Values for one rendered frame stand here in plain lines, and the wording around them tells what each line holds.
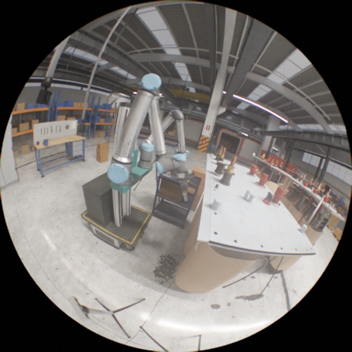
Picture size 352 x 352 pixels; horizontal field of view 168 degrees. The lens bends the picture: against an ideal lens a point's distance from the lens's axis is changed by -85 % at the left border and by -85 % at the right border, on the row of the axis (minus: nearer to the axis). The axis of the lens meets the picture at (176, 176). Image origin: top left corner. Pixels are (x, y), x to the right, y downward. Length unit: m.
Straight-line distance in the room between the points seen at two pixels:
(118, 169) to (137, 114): 0.35
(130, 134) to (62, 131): 4.30
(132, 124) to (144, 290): 1.68
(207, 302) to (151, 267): 0.90
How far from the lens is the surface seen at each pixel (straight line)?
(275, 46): 11.39
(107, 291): 1.70
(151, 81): 0.76
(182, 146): 1.57
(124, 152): 0.77
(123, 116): 1.10
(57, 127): 4.81
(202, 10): 10.09
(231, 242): 0.43
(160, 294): 1.68
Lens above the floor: 1.64
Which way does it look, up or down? 23 degrees down
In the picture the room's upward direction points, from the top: 15 degrees clockwise
